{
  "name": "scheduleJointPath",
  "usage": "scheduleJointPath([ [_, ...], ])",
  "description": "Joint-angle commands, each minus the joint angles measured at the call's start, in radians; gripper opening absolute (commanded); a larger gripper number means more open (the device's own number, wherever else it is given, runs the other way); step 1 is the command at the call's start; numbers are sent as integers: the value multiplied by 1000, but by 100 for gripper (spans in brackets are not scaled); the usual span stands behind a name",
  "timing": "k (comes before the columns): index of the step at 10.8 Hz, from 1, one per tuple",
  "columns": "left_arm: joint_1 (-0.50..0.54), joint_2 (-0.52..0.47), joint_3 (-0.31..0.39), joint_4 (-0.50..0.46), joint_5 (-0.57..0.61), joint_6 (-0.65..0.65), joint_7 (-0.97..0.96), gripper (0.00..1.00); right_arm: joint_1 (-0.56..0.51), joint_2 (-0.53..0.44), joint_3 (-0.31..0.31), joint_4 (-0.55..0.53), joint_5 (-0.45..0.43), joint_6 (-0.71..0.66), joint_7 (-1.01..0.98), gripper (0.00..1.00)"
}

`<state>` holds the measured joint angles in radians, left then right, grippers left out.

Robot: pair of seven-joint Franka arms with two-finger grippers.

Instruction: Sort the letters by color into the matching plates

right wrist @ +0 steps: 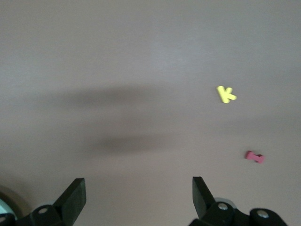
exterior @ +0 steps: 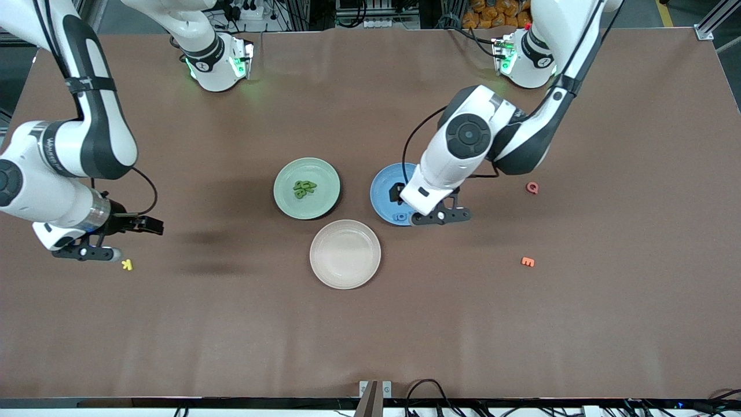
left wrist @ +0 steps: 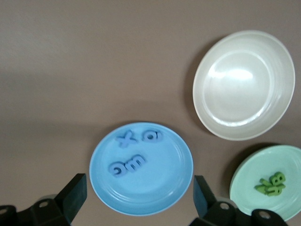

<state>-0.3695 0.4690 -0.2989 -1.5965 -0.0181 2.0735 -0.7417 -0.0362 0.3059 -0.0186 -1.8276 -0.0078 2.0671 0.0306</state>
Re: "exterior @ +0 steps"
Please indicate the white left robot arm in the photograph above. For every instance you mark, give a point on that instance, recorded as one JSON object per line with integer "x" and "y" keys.
{"x": 457, "y": 145}

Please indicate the beige plate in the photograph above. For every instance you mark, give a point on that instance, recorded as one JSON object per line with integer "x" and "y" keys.
{"x": 345, "y": 253}

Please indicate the yellow foam letter K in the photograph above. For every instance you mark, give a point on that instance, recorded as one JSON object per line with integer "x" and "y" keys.
{"x": 127, "y": 264}

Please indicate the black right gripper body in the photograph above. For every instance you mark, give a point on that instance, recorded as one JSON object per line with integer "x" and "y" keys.
{"x": 120, "y": 220}

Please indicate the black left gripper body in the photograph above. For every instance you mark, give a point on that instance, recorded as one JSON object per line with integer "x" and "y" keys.
{"x": 398, "y": 191}

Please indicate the blue foam number nine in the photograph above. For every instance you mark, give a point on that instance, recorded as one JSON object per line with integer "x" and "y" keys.
{"x": 400, "y": 218}

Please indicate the blue plate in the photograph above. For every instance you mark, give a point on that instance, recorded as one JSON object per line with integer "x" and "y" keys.
{"x": 382, "y": 194}

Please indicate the white power strip with plugs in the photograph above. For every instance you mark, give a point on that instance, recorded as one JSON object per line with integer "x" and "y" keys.
{"x": 252, "y": 13}

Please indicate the orange foam letter E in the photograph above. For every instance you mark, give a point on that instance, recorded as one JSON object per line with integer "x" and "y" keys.
{"x": 527, "y": 264}

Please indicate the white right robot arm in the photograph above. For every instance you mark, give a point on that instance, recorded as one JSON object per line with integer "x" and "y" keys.
{"x": 58, "y": 150}

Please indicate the brown table cover sheet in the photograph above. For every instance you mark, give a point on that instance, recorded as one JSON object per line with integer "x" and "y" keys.
{"x": 370, "y": 336}

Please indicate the aluminium frame profile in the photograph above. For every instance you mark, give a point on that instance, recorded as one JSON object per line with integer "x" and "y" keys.
{"x": 705, "y": 32}

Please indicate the red foam letter Q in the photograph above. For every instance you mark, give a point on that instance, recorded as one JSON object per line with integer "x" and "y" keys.
{"x": 527, "y": 187}

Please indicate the orange packaged goods pile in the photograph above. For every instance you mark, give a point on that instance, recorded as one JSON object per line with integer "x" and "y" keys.
{"x": 492, "y": 14}

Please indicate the long white power strip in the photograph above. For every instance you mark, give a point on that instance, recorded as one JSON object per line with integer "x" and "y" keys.
{"x": 391, "y": 24}

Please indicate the pale green plate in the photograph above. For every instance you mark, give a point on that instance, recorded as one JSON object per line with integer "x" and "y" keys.
{"x": 307, "y": 208}

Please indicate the metal table edge bracket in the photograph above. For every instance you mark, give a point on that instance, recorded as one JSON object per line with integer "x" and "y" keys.
{"x": 385, "y": 389}

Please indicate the black table edge strip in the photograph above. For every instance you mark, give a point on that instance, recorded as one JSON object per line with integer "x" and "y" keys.
{"x": 231, "y": 403}

